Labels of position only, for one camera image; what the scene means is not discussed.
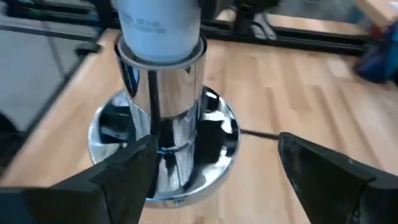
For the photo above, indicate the black pen cup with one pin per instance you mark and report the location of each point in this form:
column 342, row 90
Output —
column 377, row 62

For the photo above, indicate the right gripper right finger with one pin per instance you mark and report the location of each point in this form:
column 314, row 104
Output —
column 335, row 193

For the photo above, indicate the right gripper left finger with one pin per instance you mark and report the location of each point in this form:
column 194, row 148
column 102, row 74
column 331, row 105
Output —
column 93, row 199

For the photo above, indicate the beige wooden desk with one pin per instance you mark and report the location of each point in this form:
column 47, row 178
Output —
column 377, row 11

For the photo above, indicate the white lightbulb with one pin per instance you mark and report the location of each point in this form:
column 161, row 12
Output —
column 158, row 28

